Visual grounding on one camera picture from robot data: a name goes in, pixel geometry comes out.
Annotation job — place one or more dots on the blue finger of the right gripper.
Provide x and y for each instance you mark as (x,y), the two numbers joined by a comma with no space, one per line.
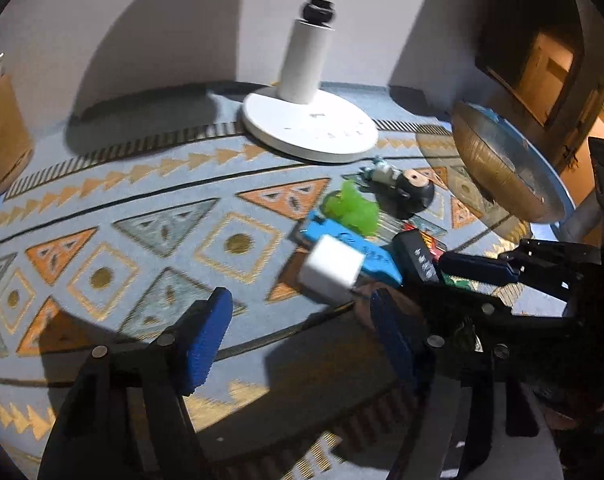
(478,268)

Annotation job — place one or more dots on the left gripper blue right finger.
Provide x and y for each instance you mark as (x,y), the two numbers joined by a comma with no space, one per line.
(400,335)

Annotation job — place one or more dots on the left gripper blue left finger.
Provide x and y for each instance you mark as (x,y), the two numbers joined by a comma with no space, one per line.
(202,337)

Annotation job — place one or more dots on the small red packet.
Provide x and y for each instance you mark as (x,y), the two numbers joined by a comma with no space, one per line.
(435,246)

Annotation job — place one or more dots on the black rectangular box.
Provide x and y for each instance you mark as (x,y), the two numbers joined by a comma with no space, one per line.
(413,258)

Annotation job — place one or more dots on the blue toy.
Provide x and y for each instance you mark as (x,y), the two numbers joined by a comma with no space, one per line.
(378,262)

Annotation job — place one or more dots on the white charger cube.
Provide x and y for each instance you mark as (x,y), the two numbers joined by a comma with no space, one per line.
(331,270)

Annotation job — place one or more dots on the black-haired figurine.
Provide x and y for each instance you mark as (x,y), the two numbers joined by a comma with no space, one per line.
(411,190)

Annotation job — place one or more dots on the green translucent toy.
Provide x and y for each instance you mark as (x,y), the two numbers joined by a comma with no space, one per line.
(351,209)

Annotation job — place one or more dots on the amber ribbed glass bowl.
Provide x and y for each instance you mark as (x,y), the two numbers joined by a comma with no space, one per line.
(508,166)

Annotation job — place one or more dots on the grey cylindrical speaker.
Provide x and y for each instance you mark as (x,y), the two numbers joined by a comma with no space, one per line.
(584,225)

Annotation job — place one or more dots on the patterned blue table mat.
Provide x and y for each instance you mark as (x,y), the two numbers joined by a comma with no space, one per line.
(127,216)

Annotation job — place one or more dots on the white desk lamp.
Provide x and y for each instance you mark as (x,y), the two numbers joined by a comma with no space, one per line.
(295,116)

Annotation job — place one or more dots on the cork pen holder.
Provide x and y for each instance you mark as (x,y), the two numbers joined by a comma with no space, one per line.
(16,144)

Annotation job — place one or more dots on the black wall television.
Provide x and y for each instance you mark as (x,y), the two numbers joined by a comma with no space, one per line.
(549,57)

